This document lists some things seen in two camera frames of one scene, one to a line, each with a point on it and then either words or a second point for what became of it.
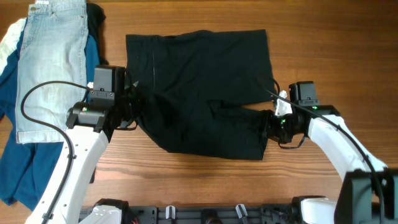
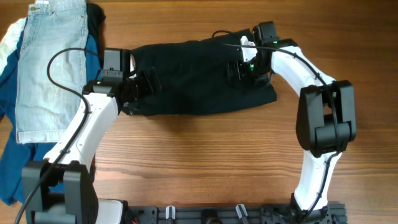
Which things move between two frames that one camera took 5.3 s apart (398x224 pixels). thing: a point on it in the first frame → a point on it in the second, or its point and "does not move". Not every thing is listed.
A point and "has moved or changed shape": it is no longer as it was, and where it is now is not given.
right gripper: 270,125 → 234,71
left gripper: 131,89 → 148,87
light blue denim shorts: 54,47 does not move
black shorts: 176,77 has moved or changed shape
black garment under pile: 96,15 does not move
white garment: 9,45 does not move
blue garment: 26,168 does not move
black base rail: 208,214 does not move
